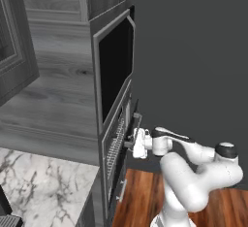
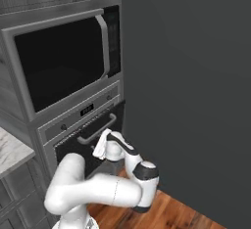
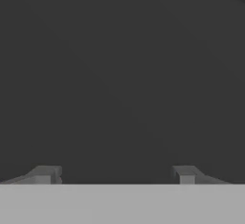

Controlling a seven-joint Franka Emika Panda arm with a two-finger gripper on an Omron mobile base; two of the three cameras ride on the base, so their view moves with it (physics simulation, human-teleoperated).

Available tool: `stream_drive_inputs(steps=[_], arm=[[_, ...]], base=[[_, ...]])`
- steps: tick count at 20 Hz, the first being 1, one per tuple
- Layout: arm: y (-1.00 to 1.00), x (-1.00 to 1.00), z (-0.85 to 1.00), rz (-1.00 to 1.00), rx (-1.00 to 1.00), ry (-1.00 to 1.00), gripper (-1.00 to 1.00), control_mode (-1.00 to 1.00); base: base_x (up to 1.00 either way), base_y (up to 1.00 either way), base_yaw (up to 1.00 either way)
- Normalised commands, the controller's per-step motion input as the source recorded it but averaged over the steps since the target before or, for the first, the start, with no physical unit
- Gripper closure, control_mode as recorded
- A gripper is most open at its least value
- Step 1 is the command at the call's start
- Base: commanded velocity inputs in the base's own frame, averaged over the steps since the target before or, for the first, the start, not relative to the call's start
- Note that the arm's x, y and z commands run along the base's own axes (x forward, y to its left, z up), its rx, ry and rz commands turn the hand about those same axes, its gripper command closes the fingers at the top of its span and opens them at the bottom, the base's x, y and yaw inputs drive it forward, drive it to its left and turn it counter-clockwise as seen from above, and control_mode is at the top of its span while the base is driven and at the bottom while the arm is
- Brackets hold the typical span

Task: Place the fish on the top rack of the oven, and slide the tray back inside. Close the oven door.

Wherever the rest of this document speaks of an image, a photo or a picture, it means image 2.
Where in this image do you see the grey steel microwave oven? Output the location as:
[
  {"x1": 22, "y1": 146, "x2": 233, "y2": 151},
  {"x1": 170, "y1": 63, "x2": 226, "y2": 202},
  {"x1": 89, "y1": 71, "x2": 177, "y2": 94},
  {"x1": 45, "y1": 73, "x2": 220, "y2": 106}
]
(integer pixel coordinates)
[{"x1": 1, "y1": 4, "x2": 123, "y2": 123}]

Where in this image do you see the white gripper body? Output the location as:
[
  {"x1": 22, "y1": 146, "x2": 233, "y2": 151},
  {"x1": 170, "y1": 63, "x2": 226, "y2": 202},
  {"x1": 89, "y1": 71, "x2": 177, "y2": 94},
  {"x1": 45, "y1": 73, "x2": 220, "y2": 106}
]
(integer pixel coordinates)
[{"x1": 92, "y1": 128, "x2": 113, "y2": 161}]

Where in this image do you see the black oven door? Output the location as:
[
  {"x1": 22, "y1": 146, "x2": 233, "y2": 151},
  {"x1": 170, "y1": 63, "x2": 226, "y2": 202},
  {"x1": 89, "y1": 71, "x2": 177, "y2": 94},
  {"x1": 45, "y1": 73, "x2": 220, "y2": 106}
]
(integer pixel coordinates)
[{"x1": 53, "y1": 100, "x2": 126, "y2": 180}]

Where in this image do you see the grey oven door handle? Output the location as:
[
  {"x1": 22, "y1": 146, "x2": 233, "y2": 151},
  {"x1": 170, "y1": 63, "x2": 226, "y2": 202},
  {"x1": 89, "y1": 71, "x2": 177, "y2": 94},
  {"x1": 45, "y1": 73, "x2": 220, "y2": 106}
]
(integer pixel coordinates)
[{"x1": 76, "y1": 113, "x2": 118, "y2": 146}]

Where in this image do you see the black glass microwave door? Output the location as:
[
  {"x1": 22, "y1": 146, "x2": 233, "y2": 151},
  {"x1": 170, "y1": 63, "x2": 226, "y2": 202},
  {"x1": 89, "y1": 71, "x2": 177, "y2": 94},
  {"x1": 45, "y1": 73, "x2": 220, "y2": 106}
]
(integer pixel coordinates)
[{"x1": 1, "y1": 9, "x2": 111, "y2": 122}]

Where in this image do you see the grey wood base cupboard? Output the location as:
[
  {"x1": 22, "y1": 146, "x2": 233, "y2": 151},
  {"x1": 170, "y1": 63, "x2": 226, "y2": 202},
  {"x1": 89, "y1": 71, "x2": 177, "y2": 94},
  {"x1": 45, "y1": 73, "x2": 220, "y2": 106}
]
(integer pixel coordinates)
[{"x1": 0, "y1": 157, "x2": 57, "y2": 229}]

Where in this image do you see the grey microwave door handle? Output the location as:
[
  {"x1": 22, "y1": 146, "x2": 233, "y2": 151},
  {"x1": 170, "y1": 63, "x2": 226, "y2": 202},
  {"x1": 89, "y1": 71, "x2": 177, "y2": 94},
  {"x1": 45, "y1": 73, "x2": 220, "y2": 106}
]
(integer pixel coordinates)
[{"x1": 94, "y1": 14, "x2": 110, "y2": 80}]

